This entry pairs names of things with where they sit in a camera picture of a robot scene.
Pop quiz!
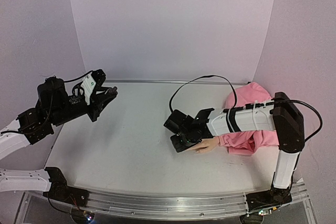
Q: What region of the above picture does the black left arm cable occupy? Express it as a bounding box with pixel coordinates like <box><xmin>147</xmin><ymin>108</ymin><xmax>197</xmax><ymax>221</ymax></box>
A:
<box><xmin>36</xmin><ymin>70</ymin><xmax>95</xmax><ymax>120</ymax></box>

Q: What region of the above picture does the pink hoodie cloth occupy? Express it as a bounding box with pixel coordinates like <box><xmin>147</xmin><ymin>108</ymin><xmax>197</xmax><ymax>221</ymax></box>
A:
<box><xmin>216</xmin><ymin>82</ymin><xmax>279</xmax><ymax>155</ymax></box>

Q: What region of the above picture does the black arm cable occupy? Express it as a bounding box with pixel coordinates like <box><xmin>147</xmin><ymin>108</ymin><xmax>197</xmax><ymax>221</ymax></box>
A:
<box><xmin>36</xmin><ymin>70</ymin><xmax>95</xmax><ymax>120</ymax></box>
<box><xmin>169</xmin><ymin>74</ymin><xmax>323</xmax><ymax>141</ymax></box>

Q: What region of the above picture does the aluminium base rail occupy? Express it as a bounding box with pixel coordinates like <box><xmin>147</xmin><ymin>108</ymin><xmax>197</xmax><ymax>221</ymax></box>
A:
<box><xmin>15</xmin><ymin>179</ymin><xmax>318</xmax><ymax>224</ymax></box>

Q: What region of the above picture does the mannequin hand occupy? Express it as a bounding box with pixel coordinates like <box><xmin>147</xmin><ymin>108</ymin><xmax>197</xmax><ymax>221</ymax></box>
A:
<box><xmin>190</xmin><ymin>137</ymin><xmax>220</xmax><ymax>154</ymax></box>

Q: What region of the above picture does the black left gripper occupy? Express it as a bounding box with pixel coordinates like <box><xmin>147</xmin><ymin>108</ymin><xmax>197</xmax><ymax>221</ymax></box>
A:
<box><xmin>51</xmin><ymin>87</ymin><xmax>118</xmax><ymax>127</ymax></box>

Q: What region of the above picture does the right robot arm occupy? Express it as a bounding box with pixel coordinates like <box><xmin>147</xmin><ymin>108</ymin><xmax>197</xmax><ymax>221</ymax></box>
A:
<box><xmin>163</xmin><ymin>92</ymin><xmax>305</xmax><ymax>190</ymax></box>

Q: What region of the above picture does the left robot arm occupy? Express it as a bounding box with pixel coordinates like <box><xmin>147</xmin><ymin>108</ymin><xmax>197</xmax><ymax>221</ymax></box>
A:
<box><xmin>1</xmin><ymin>69</ymin><xmax>118</xmax><ymax>201</ymax></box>

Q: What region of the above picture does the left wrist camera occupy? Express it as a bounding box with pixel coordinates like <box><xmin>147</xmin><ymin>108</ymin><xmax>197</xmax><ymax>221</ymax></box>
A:
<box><xmin>80</xmin><ymin>69</ymin><xmax>106</xmax><ymax>105</ymax></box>

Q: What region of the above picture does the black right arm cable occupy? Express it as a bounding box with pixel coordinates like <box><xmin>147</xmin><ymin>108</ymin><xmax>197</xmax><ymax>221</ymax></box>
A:
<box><xmin>169</xmin><ymin>74</ymin><xmax>323</xmax><ymax>141</ymax></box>

